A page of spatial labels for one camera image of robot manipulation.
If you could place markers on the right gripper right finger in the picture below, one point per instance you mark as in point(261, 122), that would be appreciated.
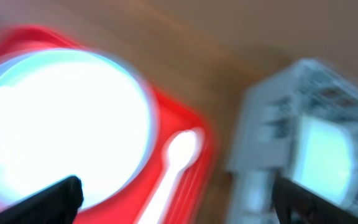
point(294, 204)

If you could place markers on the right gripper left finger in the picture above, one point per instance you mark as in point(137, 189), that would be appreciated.
point(57, 204)

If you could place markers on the green bowl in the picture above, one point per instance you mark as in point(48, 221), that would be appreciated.
point(324, 161)

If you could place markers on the large light blue plate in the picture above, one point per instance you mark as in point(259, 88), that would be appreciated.
point(67, 112)

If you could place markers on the white plastic spoon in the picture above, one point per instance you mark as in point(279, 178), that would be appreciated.
point(181, 152)

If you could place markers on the grey dishwasher rack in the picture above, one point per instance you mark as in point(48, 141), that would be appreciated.
point(266, 138)

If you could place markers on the red serving tray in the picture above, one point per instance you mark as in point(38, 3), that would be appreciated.
point(173, 117)

